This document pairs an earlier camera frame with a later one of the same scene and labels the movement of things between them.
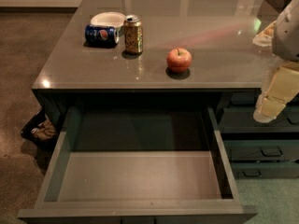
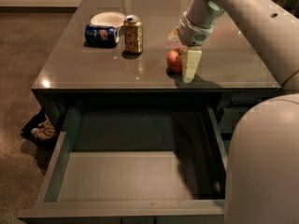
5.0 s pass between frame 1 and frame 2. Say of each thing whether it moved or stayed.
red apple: stayed
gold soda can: stayed
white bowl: stayed
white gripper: moved
